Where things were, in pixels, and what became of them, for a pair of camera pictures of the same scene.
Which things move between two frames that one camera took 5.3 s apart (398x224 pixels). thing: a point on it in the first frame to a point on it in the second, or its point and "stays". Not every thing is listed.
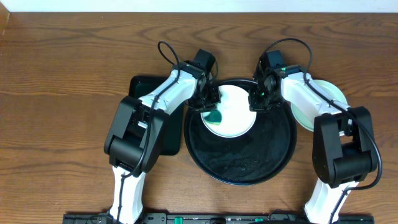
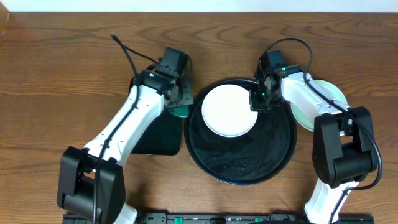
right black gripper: x=254 y=104 stays
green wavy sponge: x=214 y=117 to x=181 y=111
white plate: x=237 y=120 stays
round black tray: x=248 y=159 stays
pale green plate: x=306 y=121 stays
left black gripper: x=210 y=98 to x=185 y=95
